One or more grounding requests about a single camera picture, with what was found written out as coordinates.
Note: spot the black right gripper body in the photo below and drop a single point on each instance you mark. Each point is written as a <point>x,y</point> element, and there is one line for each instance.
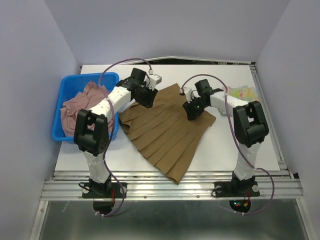
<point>195,108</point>

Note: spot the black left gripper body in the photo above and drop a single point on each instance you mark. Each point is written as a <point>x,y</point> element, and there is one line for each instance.
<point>146,96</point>

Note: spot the brown skirt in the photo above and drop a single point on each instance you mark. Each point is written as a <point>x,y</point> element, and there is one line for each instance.
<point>163,135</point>

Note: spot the floral pastel skirt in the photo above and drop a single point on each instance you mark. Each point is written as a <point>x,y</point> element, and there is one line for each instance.
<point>244,93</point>

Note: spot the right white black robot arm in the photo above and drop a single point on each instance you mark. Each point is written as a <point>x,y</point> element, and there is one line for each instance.
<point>247,123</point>

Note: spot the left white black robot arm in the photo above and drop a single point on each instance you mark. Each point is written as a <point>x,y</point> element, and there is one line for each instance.
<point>92,132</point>

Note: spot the pink skirt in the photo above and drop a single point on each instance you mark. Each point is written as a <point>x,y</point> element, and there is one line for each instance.
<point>91,96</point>

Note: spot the blue plastic bin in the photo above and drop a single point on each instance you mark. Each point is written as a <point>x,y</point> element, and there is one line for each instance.
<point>70,86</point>

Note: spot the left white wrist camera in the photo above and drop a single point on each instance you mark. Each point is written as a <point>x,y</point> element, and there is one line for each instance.
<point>152,81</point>

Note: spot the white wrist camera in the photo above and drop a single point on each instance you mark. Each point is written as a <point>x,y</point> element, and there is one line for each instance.
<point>187,92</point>
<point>152,81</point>

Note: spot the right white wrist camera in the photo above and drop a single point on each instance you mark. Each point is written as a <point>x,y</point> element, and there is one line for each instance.
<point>187,92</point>

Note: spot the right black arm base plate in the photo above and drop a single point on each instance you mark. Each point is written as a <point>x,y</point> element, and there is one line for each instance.
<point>227,189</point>

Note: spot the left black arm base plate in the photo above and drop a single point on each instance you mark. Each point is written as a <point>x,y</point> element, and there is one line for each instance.
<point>113,190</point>

